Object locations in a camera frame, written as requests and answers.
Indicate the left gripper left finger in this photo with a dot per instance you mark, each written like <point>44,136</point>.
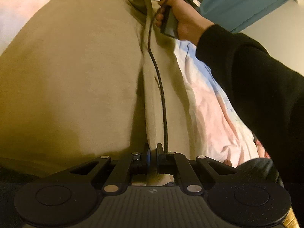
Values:
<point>70,196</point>

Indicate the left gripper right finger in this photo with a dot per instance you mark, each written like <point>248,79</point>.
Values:
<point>238,197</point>

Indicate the tan t-shirt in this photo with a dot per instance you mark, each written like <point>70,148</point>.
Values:
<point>85,78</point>

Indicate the black sleeve forearm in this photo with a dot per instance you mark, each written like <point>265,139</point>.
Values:
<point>266,95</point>

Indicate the right human hand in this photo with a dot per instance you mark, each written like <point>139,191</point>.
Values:
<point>191,25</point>

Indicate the blue curtain right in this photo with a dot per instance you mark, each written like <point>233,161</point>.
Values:
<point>236,15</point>

